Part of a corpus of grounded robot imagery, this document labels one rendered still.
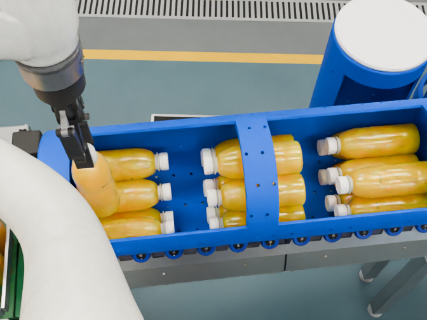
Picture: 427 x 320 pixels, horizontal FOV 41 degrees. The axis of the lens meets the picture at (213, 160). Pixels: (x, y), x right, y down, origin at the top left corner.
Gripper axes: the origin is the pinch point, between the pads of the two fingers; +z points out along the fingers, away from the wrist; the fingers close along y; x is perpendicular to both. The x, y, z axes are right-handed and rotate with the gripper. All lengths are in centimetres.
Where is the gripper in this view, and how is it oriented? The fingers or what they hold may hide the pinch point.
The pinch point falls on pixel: (82, 145)
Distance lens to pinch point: 99.5
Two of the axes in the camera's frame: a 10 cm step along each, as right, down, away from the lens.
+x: -9.9, 1.0, -0.7
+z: -0.1, 5.0, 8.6
